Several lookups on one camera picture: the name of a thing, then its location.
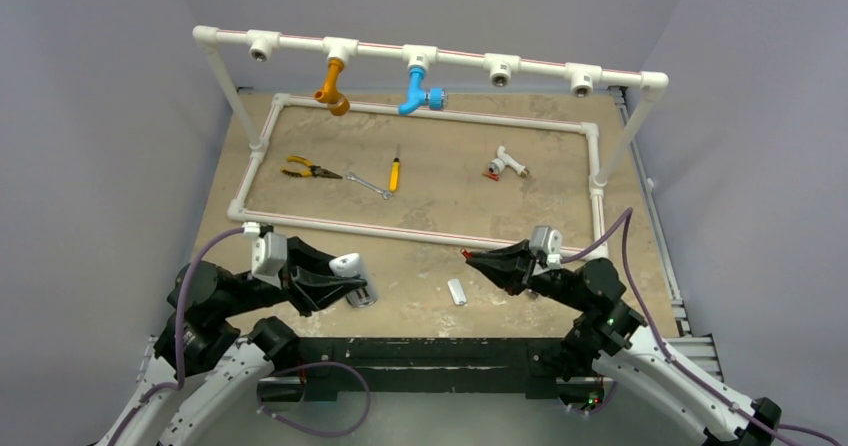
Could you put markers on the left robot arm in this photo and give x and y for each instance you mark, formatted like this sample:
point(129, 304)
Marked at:
point(201, 363)

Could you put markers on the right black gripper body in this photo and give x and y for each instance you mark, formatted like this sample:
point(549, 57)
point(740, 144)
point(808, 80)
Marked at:
point(527, 270)

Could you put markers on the white PVC pipe frame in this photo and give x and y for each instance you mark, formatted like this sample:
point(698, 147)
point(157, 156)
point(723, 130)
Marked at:
point(582, 78)

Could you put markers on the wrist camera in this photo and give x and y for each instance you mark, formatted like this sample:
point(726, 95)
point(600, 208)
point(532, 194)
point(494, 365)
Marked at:
point(269, 252)
point(545, 245)

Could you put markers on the yellow handled screwdriver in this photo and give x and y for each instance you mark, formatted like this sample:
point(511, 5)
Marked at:
point(395, 171)

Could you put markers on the orange plastic faucet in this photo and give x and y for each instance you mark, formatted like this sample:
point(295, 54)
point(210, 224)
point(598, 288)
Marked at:
point(328, 94)

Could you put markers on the silver combination wrench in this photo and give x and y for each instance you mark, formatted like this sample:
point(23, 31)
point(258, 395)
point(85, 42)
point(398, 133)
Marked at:
point(385, 194)

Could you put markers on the aluminium extrusion rail frame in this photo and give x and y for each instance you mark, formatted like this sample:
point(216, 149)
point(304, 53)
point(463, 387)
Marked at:
point(201, 362)

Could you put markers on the yellow handled pliers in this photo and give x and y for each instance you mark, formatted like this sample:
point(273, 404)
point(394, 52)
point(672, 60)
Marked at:
point(310, 169)

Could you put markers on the white battery cover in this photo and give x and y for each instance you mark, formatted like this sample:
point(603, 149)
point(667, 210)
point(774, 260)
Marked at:
point(457, 292)

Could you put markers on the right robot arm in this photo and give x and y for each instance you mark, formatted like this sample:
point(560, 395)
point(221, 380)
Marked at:
point(613, 339)

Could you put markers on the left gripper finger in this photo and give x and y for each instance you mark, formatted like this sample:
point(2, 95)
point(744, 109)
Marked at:
point(307, 258)
point(322, 295)

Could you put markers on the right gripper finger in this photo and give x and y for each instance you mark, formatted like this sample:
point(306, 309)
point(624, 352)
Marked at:
point(517, 253)
point(511, 278)

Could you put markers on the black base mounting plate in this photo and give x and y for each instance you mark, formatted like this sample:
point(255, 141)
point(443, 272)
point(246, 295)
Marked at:
point(525, 366)

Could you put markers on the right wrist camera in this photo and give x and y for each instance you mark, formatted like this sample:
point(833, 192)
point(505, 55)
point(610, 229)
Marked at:
point(545, 245)

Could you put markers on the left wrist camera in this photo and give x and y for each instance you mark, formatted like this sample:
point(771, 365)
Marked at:
point(269, 252)

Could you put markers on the white remote control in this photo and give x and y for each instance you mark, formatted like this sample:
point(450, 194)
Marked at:
point(352, 266)

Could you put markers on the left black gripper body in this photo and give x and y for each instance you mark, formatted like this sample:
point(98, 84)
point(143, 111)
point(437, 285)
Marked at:
point(256, 288)

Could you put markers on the blue plastic faucet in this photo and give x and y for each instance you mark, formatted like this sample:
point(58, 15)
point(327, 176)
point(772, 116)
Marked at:
point(435, 99)

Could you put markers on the white plastic faucet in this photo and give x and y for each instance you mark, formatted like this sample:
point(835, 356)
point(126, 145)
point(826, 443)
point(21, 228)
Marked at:
point(504, 161)

